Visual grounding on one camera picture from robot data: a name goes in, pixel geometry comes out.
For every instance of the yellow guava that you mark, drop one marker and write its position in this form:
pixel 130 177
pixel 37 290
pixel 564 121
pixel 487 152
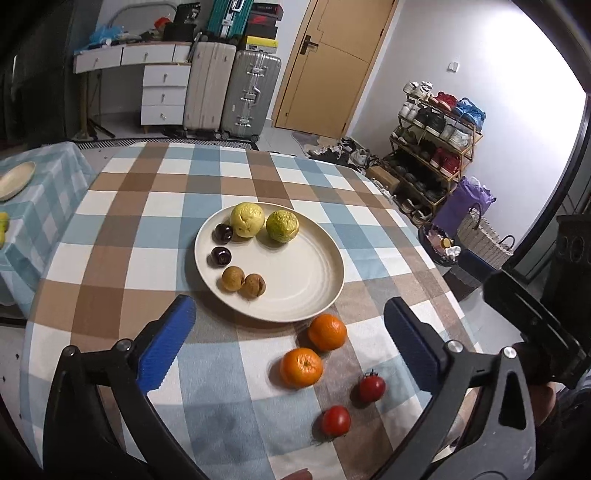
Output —
pixel 248 219

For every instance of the light blue checkered tablecloth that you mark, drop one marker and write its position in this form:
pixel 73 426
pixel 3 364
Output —
pixel 51 194

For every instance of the black printed box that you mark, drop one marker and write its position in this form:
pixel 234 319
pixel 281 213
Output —
pixel 188 14

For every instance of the silver suitcase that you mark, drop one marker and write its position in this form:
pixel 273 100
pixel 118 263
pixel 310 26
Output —
pixel 251 92

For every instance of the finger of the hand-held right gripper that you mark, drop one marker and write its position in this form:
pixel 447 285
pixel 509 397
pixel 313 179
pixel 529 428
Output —
pixel 521 304

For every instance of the shoe rack with shoes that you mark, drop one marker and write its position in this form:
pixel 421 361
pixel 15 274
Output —
pixel 443 124

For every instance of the black bag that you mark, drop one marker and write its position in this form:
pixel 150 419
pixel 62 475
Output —
pixel 180 32

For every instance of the plain orange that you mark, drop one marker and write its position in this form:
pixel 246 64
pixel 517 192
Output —
pixel 327 332

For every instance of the blue plastic bag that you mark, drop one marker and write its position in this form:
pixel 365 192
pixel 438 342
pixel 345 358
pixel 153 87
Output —
pixel 107 34

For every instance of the small cream plate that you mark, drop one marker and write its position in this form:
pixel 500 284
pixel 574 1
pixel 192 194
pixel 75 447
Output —
pixel 16 181

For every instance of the grey rug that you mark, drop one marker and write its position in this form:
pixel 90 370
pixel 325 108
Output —
pixel 304 141

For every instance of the brown longan with dark spot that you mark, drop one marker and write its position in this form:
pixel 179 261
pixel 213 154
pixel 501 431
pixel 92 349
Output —
pixel 253 285

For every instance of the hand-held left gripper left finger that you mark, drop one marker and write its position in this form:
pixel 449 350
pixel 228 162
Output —
pixel 166 341

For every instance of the scattered sneakers group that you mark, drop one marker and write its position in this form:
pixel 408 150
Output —
pixel 341 152

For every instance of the black yellow shoe box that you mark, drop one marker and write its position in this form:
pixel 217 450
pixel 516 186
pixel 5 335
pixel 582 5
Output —
pixel 258 44

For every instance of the wooden shoe rack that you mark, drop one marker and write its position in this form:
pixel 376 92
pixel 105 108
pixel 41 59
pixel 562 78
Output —
pixel 468 152

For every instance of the teal suitcase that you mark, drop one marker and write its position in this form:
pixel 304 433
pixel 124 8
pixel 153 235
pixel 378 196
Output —
pixel 228 18

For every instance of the beige suitcase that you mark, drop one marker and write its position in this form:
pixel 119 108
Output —
pixel 210 83

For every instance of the black tripod stand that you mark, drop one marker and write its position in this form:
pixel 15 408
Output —
pixel 94 115

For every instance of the woven basket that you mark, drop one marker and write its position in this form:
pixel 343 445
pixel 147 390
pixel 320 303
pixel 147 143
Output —
pixel 482 237

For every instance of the orange with green stem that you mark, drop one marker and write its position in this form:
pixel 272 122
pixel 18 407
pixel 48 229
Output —
pixel 301 367

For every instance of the green guava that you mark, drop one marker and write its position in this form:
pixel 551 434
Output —
pixel 282 225

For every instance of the dark ribbed bin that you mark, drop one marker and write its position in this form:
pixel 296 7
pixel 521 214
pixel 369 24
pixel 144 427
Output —
pixel 471 272

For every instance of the purple bag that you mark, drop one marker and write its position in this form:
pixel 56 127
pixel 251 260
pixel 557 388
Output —
pixel 466 203

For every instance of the plain brown longan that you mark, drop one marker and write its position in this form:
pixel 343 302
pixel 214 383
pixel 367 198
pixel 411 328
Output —
pixel 232 278

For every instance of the dark purple plum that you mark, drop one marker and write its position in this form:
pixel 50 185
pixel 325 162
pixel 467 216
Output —
pixel 222 232
pixel 220 256

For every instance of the dark cabinet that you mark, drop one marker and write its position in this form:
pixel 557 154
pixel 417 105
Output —
pixel 570 258

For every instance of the person's left hand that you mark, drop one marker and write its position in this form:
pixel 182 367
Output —
pixel 293 475

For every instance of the white desk with drawers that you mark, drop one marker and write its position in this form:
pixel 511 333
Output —
pixel 161 83

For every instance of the wooden door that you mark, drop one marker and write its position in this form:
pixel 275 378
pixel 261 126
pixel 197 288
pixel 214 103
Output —
pixel 332 69

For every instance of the red shoe box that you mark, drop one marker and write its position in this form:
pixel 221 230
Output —
pixel 263 20

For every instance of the stemless red tomato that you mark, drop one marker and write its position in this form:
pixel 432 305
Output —
pixel 335 420

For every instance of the large cream plate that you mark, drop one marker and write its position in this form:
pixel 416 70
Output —
pixel 295 277

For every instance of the grey metal tube frame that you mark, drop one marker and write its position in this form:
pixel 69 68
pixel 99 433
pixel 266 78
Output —
pixel 138 8

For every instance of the person's right hand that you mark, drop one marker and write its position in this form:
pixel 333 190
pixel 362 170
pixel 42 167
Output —
pixel 541 399

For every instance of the brown cardboard box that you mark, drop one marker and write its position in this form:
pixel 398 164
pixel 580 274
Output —
pixel 383 177

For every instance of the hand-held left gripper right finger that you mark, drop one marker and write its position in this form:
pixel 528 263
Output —
pixel 411 341

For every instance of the red tomato with stem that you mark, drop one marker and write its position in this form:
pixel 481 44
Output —
pixel 371 387

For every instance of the white wall switch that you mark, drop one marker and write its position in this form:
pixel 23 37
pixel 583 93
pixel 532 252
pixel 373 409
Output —
pixel 454 66

